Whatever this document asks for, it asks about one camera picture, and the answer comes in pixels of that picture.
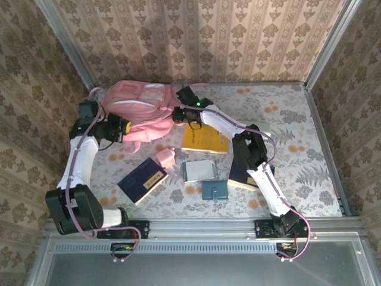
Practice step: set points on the pink backpack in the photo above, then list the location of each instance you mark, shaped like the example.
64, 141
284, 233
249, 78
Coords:
143, 119

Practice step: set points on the small pink plastic container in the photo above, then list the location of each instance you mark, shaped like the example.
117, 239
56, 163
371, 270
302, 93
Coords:
165, 157

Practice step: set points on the plain dark blue book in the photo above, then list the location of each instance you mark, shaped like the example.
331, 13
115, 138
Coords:
140, 181

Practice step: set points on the white notebook clear cover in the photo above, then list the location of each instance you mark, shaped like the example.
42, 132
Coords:
199, 170

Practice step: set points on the dark blue book gold drawings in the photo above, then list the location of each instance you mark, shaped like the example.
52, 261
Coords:
238, 175

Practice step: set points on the teal blue wallet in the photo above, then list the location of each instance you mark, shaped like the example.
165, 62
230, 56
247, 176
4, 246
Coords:
215, 190

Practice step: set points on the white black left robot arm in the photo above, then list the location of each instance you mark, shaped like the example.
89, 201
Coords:
80, 161

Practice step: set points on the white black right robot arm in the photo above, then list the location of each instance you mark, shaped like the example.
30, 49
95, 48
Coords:
268, 184

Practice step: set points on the yellow book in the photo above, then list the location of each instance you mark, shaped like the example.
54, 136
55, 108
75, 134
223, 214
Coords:
202, 140

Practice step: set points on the floral tablecloth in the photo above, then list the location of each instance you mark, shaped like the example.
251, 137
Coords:
208, 205

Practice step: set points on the black connector board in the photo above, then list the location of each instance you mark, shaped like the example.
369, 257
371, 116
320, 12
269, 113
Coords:
285, 249
122, 250

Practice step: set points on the perforated metal strip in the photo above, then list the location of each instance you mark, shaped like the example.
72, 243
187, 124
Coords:
202, 247

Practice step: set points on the grey metal panel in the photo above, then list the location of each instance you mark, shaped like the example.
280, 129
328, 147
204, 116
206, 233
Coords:
193, 271

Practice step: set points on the thin aluminium edge rail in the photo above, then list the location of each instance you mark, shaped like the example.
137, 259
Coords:
253, 83

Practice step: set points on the aluminium corner post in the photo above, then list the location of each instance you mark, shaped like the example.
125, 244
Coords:
64, 44
330, 44

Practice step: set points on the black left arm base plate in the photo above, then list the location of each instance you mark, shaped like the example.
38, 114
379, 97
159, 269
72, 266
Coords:
140, 229

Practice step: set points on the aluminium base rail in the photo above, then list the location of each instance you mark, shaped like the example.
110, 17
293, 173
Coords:
202, 229

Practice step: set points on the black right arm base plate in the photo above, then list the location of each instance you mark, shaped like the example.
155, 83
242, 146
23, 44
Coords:
262, 229

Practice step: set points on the aluminium side rail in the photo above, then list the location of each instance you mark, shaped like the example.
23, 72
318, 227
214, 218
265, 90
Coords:
324, 143

